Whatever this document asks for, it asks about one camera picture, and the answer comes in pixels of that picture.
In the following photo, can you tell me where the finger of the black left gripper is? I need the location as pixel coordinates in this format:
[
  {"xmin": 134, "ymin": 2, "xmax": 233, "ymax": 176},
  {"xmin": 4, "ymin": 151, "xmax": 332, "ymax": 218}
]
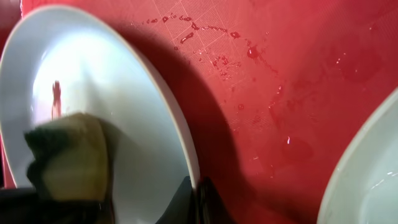
[{"xmin": 1, "ymin": 188, "xmax": 114, "ymax": 224}]

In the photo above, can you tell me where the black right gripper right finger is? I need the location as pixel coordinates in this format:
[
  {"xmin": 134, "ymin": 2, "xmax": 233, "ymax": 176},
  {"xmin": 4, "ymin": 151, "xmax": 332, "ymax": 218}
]
[{"xmin": 198, "ymin": 177, "xmax": 236, "ymax": 224}]

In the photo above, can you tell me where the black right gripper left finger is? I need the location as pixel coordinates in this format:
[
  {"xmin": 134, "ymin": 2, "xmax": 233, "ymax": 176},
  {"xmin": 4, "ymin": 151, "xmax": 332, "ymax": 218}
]
[{"xmin": 156, "ymin": 176, "xmax": 197, "ymax": 224}]

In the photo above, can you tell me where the green yellow sponge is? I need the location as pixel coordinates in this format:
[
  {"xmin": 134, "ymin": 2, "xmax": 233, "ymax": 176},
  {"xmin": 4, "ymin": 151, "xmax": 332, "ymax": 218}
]
[{"xmin": 24, "ymin": 113, "xmax": 109, "ymax": 202}]

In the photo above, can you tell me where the pale blue plate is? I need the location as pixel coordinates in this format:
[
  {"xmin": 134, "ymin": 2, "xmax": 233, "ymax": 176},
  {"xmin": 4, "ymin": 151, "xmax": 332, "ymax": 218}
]
[{"xmin": 1, "ymin": 6, "xmax": 200, "ymax": 223}]

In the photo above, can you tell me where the white plate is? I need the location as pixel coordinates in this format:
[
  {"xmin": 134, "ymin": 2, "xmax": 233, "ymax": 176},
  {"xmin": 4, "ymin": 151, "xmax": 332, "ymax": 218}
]
[{"xmin": 317, "ymin": 90, "xmax": 397, "ymax": 224}]

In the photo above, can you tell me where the red plastic tray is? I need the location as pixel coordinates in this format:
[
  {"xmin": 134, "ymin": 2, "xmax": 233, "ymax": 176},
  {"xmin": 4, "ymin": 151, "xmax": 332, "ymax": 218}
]
[{"xmin": 1, "ymin": 0, "xmax": 397, "ymax": 223}]

